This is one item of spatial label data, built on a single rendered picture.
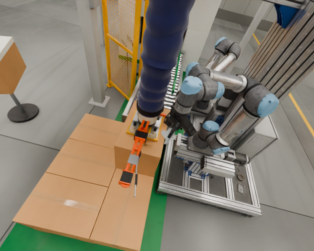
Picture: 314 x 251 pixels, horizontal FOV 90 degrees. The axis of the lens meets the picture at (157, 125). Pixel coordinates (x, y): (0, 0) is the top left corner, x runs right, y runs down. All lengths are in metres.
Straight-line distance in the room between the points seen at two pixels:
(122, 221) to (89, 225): 0.26
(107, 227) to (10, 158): 1.69
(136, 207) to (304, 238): 2.24
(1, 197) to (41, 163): 0.48
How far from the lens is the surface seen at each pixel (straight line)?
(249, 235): 2.58
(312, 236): 3.17
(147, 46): 0.98
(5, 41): 2.74
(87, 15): 2.37
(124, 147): 1.35
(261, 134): 1.53
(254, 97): 1.00
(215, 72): 0.85
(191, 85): 0.62
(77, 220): 1.61
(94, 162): 1.75
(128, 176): 1.07
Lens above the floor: 2.09
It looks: 49 degrees down
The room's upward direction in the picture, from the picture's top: 15 degrees clockwise
